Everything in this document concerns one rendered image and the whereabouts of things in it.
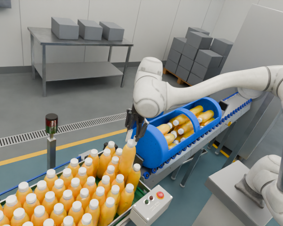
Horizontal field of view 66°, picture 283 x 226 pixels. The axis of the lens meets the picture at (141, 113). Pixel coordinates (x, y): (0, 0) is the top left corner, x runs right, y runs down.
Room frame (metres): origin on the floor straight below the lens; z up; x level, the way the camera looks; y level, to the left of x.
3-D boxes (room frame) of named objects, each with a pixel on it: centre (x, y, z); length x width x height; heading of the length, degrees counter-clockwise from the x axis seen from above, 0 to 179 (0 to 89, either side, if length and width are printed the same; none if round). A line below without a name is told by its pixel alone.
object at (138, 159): (1.02, -0.05, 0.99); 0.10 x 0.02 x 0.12; 55
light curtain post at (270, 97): (2.06, -1.17, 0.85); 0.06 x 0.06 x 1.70; 55
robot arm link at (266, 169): (0.97, -0.79, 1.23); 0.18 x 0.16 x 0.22; 7
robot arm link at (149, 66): (0.83, 0.01, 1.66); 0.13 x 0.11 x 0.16; 7
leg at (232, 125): (2.65, -1.27, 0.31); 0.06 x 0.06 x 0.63; 55
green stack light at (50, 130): (0.91, 0.46, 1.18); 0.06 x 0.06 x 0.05
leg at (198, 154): (1.84, -0.71, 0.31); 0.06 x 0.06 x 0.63; 55
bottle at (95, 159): (0.89, 0.20, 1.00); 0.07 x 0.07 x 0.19
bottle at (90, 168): (0.82, 0.21, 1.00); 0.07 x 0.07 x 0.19
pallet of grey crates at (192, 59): (5.24, -0.95, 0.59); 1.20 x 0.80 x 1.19; 45
